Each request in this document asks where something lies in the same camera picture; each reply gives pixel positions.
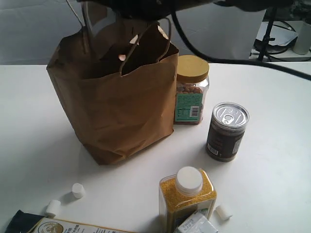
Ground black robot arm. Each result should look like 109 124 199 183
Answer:
91 0 294 21

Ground white paper sheets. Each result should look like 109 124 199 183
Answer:
255 22 298 47

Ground yellow grain bottle white cap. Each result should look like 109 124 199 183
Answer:
159 166 217 233

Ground clear nut jar yellow lid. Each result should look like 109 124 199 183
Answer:
174 55 209 125

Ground white backdrop cloth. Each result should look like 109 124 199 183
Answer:
0 0 264 65

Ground packet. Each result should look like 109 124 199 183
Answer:
5 210 123 233

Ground dark tea can silver lid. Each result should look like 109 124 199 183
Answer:
206 102 249 162

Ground white marshmallow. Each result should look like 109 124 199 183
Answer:
72 183 86 199
215 205 233 221
45 200 61 217

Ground white carton box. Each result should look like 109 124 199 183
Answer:
174 212 219 233

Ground brown paper bag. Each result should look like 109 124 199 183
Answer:
47 20 178 165

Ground white marshmallow lower left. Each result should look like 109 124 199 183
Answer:
45 200 61 217

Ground black cable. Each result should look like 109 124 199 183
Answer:
171 7 311 81

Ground black light stand pole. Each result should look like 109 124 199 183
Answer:
258 7 277 62

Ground white marshmallow right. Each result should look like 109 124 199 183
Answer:
215 205 233 221

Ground white marshmallow upper left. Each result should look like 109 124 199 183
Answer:
72 183 86 199

